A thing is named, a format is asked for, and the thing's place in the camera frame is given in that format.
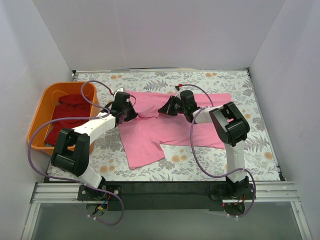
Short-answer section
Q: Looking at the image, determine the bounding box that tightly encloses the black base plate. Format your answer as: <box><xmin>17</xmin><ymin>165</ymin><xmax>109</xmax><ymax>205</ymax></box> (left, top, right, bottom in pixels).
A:
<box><xmin>77</xmin><ymin>181</ymin><xmax>254</xmax><ymax>214</ymax></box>

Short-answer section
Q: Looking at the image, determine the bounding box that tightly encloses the red t shirt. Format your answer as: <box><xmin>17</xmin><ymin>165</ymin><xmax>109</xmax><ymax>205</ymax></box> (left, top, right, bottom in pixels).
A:
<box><xmin>45</xmin><ymin>94</ymin><xmax>91</xmax><ymax>146</ymax></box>

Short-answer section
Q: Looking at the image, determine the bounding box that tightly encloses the pink t shirt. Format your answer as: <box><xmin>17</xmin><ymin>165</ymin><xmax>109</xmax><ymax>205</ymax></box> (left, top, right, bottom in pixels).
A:
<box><xmin>118</xmin><ymin>91</ymin><xmax>225</xmax><ymax>170</ymax></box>

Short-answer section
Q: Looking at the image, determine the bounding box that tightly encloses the orange plastic basket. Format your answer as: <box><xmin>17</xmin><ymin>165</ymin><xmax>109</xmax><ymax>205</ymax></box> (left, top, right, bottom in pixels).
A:
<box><xmin>27</xmin><ymin>82</ymin><xmax>100</xmax><ymax>156</ymax></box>

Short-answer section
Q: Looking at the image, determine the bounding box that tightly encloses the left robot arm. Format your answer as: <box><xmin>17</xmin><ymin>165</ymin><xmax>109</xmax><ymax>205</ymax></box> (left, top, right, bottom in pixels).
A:
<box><xmin>50</xmin><ymin>88</ymin><xmax>138</xmax><ymax>200</ymax></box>

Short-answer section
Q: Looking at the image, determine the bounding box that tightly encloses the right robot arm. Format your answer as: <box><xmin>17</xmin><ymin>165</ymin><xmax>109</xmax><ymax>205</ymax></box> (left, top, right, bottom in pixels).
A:
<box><xmin>158</xmin><ymin>90</ymin><xmax>250</xmax><ymax>200</ymax></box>

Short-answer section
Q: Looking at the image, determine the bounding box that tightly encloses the floral table cloth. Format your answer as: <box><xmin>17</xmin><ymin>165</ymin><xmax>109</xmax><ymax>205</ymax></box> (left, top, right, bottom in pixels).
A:
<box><xmin>74</xmin><ymin>70</ymin><xmax>280</xmax><ymax>181</ymax></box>

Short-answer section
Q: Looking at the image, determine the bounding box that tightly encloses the aluminium frame rail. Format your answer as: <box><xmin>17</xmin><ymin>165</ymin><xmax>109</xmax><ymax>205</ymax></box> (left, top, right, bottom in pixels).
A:
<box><xmin>22</xmin><ymin>181</ymin><xmax>312</xmax><ymax>240</ymax></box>

